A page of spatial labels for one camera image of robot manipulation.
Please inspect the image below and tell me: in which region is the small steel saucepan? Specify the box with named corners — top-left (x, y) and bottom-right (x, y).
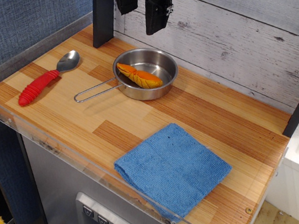
top-left (74, 48), bottom-right (178, 103)

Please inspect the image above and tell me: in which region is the silver button control panel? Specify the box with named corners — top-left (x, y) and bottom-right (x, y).
top-left (75, 192), bottom-right (130, 224)

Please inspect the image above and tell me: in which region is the stainless steel cabinet front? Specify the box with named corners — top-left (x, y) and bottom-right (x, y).
top-left (22, 137), bottom-right (165, 224)

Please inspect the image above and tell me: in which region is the dark grey left post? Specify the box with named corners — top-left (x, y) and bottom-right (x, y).
top-left (92, 0), bottom-right (114, 48)

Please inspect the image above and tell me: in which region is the red handled metal spoon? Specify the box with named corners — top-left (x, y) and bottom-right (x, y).
top-left (18, 50), bottom-right (81, 106)

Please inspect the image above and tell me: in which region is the blue folded cloth napkin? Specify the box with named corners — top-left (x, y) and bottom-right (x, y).
top-left (114, 124), bottom-right (232, 223)

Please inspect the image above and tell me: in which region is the clear acrylic edge guard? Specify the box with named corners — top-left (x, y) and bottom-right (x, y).
top-left (0, 92), bottom-right (292, 224)

